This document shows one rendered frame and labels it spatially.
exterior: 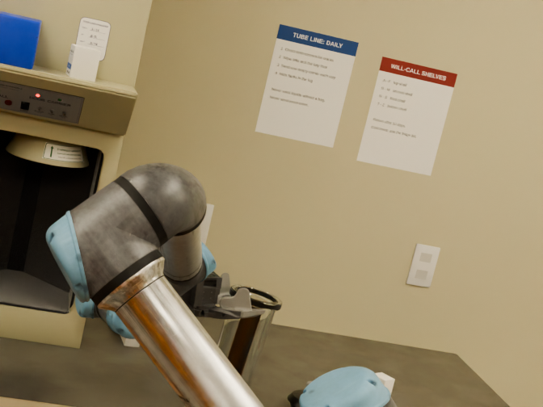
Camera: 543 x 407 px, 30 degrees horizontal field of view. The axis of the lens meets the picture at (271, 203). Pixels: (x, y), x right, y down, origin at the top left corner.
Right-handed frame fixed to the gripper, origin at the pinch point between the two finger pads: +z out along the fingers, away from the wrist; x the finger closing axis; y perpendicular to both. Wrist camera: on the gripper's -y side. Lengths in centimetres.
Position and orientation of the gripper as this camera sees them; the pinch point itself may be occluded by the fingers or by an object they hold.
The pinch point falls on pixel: (250, 305)
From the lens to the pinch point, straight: 204.0
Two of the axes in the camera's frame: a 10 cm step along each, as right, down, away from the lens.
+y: 1.5, -9.7, -2.2
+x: -4.3, -2.6, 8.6
